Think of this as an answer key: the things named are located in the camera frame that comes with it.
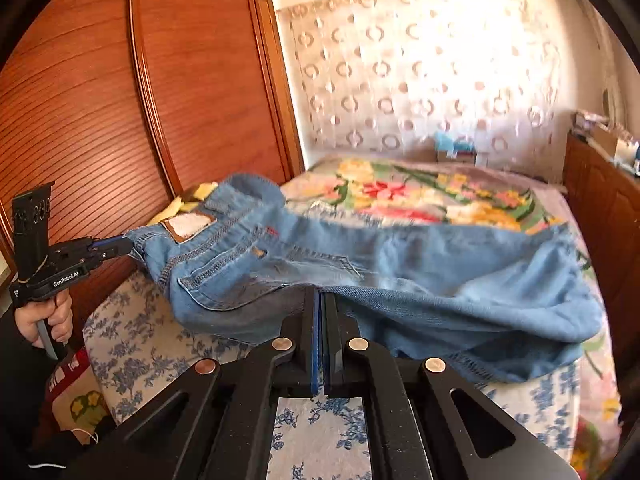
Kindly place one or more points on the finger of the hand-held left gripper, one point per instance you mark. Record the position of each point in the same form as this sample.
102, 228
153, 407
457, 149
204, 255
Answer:
107, 255
117, 242

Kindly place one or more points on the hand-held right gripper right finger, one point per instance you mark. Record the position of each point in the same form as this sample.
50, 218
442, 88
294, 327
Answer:
331, 350

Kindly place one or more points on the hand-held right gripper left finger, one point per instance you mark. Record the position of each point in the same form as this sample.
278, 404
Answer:
315, 350

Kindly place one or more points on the blue denim pants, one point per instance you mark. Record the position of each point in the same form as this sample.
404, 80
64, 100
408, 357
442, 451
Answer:
350, 270

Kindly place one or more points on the person's left forearm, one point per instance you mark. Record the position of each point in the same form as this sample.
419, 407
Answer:
25, 400

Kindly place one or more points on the person's left hand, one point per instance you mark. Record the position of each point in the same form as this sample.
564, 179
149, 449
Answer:
62, 317

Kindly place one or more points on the yellow plush toy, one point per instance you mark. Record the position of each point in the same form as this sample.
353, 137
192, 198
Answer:
192, 205

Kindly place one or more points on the printed tote bag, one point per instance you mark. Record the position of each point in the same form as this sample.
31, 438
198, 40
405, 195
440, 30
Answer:
75, 390

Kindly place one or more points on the wooden slatted wardrobe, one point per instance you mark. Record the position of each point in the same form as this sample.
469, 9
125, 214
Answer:
100, 110

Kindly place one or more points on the colourful floral blanket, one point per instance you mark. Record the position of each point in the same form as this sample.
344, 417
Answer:
400, 195

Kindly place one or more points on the small cardboard box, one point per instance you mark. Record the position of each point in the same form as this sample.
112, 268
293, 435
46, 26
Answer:
457, 156

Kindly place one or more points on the light blue cloth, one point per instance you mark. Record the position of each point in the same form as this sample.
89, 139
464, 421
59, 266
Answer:
452, 141

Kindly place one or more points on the wooden sideboard cabinet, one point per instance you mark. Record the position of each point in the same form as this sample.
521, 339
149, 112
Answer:
610, 230

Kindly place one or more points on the open cardboard box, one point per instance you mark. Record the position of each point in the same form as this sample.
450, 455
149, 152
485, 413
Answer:
607, 142

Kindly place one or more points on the pile of papers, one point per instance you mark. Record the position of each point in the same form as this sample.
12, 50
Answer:
590, 121

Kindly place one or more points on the circle patterned wall curtain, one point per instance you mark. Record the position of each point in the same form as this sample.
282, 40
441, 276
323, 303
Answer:
425, 75

